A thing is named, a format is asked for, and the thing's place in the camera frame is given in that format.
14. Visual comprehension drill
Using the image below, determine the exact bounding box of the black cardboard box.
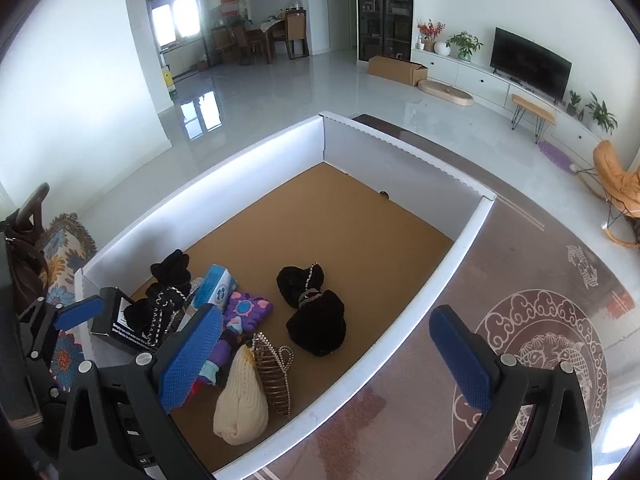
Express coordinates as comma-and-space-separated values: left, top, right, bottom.
90, 287, 155, 353

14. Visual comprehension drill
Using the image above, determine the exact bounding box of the black velvet pouch beaded string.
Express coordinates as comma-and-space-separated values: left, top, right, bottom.
122, 248, 193, 351

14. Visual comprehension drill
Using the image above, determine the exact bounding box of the purple toy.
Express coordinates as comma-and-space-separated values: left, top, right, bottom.
196, 292, 273, 386

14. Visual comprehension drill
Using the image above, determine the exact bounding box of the cream knitted pouch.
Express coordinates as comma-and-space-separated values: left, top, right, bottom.
213, 344, 269, 445

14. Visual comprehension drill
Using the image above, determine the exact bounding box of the white blue nail cream box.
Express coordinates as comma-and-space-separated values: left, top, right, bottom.
178, 264, 238, 330

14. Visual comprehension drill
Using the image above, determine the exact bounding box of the black velvet pouch tan cord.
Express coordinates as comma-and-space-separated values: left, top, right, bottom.
275, 260, 348, 359

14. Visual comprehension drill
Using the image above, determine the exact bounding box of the red snack packet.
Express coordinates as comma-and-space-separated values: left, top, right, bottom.
186, 376, 206, 402

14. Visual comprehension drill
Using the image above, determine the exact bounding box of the floral cushion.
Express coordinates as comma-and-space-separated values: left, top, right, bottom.
38, 214, 96, 392

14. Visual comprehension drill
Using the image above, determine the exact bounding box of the white cardboard storage box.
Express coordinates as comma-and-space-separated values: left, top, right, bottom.
75, 112, 496, 479

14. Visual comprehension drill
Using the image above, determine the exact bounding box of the purple round mat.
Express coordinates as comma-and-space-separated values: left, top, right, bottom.
538, 141, 579, 174

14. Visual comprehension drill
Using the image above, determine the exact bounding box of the orange lounge chair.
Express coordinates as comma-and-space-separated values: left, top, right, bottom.
572, 140, 639, 249

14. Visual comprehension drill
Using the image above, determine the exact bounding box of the white tv cabinet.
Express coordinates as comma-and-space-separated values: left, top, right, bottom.
411, 49, 601, 164

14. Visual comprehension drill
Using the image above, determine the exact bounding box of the small wooden bench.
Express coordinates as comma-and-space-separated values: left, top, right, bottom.
511, 94, 556, 143

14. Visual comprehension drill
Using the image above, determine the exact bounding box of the oval cat scratcher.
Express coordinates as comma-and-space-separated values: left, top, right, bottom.
418, 79, 474, 107

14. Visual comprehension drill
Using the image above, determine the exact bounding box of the small potted plant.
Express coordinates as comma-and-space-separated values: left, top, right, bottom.
566, 90, 582, 117

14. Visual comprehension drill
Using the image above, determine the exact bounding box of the green potted plant right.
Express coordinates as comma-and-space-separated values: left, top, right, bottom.
586, 92, 618, 136

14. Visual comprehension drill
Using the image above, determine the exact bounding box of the green potted plant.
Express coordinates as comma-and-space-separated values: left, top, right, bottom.
586, 92, 618, 136
447, 32, 484, 62

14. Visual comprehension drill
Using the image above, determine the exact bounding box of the brown cardboard carton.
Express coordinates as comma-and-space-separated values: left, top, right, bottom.
367, 55, 427, 87

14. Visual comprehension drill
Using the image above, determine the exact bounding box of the black television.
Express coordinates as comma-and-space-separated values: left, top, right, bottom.
490, 27, 572, 101

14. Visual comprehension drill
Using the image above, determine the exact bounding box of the green potted plant left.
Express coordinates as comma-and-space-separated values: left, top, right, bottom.
447, 32, 484, 62

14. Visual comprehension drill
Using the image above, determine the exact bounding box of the red flower vase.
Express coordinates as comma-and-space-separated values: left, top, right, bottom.
418, 18, 446, 52

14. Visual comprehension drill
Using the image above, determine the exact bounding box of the dining table with chairs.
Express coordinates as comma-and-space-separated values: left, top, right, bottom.
210, 9, 310, 65

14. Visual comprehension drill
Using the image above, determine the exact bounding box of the dark display cabinet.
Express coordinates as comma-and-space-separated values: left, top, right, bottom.
357, 0, 413, 62

